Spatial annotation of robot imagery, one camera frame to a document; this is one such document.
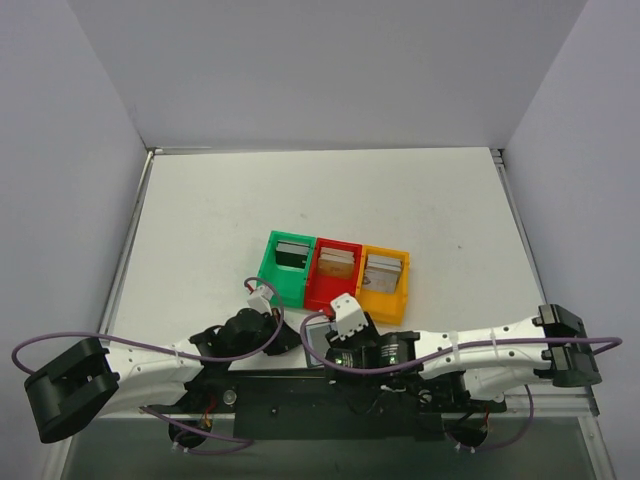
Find black card holder wallet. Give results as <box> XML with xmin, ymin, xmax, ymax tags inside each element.
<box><xmin>304</xmin><ymin>322</ymin><xmax>334</xmax><ymax>368</ymax></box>

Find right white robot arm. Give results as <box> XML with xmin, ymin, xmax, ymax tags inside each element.
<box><xmin>320</xmin><ymin>304</ymin><xmax>602</xmax><ymax>409</ymax></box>

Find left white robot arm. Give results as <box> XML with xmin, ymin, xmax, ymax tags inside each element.
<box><xmin>24</xmin><ymin>308</ymin><xmax>301</xmax><ymax>444</ymax></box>

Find dark cards in green bin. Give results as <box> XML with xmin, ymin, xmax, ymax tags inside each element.
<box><xmin>275</xmin><ymin>240</ymin><xmax>310</xmax><ymax>269</ymax></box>

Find tan cards in red bin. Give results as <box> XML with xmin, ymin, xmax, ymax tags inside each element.
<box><xmin>317</xmin><ymin>247</ymin><xmax>355</xmax><ymax>279</ymax></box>

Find yellow plastic bin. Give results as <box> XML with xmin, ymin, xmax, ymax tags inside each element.
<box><xmin>356</xmin><ymin>245</ymin><xmax>410</xmax><ymax>326</ymax></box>

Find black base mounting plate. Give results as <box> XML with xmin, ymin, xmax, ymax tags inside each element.
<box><xmin>165</xmin><ymin>369</ymin><xmax>506</xmax><ymax>441</ymax></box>

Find green plastic bin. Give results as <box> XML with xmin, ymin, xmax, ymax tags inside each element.
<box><xmin>257</xmin><ymin>230</ymin><xmax>316</xmax><ymax>308</ymax></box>

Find red plastic bin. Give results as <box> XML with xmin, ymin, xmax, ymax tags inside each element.
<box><xmin>303</xmin><ymin>237</ymin><xmax>362</xmax><ymax>310</ymax></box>

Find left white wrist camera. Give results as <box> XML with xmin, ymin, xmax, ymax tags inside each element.
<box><xmin>247</xmin><ymin>284</ymin><xmax>275</xmax><ymax>315</ymax></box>

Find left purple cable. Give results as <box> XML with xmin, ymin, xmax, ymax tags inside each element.
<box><xmin>10</xmin><ymin>277</ymin><xmax>286</xmax><ymax>455</ymax></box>

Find aluminium frame rail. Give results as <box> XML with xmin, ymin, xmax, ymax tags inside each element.
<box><xmin>88</xmin><ymin>371</ymin><xmax>596</xmax><ymax>420</ymax></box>

